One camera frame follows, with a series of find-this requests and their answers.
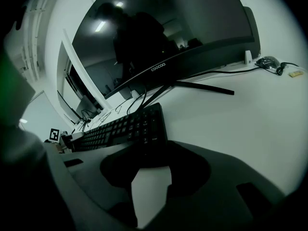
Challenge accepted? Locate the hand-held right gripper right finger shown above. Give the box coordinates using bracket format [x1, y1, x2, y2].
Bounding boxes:
[167, 140, 287, 223]

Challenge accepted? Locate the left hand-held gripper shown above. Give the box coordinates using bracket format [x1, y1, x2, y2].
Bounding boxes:
[49, 128, 86, 152]

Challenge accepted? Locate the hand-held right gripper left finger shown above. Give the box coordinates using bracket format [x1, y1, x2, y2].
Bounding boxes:
[58, 142, 145, 228]

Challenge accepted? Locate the black keyboard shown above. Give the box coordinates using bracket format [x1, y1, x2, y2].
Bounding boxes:
[72, 102, 169, 164]

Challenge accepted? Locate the flat black monitor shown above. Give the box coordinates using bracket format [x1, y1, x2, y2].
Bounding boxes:
[56, 64, 107, 125]

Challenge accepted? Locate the black monitor stand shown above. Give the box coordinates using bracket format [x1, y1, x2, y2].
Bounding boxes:
[141, 79, 235, 111]

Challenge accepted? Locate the black computer mouse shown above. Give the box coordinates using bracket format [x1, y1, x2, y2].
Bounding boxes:
[255, 55, 282, 70]

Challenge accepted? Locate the grey desk partition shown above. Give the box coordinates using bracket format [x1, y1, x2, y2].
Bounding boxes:
[242, 6, 262, 60]

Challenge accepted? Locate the large curved black monitor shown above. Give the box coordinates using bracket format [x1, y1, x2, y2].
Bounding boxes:
[71, 0, 256, 100]

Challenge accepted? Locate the thin black desk cable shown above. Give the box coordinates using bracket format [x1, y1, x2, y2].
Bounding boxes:
[98, 104, 124, 124]

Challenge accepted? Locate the black monitor cable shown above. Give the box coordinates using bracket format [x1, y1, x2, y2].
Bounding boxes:
[179, 62, 300, 79]

